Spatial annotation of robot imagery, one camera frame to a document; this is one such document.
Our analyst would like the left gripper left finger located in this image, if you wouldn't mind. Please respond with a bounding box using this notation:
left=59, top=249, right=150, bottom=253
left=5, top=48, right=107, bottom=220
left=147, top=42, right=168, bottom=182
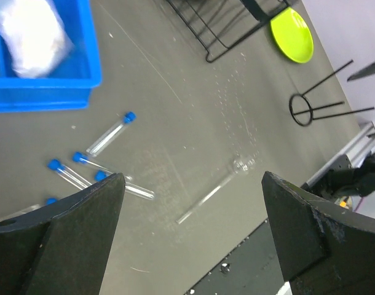
left=0, top=173, right=125, bottom=294

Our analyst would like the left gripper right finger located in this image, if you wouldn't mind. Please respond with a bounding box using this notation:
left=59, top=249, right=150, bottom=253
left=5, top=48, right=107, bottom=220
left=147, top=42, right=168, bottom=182
left=261, top=171, right=375, bottom=294

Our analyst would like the black wire ring stand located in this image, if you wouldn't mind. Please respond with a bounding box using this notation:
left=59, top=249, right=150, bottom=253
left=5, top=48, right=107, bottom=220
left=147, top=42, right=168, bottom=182
left=288, top=59, right=375, bottom=127

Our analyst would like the glass bulb tube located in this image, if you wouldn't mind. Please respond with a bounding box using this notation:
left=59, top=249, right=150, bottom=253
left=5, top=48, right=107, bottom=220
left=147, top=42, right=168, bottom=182
left=176, top=154, right=256, bottom=225

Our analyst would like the clear bag of white powder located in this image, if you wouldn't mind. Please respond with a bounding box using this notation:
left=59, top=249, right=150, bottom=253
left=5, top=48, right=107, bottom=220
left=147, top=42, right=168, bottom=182
left=0, top=1, right=73, bottom=79

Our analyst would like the blue-capped test tube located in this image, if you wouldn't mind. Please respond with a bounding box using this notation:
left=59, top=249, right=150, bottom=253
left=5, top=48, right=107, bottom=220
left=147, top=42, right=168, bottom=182
left=72, top=151, right=118, bottom=181
left=45, top=198, right=58, bottom=205
left=86, top=111, right=136, bottom=157
left=94, top=170, right=156, bottom=200
left=47, top=159, right=92, bottom=190

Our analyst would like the lime green plate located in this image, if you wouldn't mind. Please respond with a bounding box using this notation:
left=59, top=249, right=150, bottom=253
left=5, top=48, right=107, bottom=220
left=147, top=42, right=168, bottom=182
left=270, top=7, right=314, bottom=64

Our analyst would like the blue plastic divided bin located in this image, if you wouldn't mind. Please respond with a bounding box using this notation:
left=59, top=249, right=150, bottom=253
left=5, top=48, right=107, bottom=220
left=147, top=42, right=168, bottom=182
left=0, top=1, right=102, bottom=113

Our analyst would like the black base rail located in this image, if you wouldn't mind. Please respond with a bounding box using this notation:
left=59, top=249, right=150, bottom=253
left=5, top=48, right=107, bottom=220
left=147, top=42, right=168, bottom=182
left=185, top=219, right=292, bottom=294

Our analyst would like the black wire basket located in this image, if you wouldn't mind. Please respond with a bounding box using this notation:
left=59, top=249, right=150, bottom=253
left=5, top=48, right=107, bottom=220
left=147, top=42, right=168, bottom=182
left=168, top=0, right=297, bottom=63

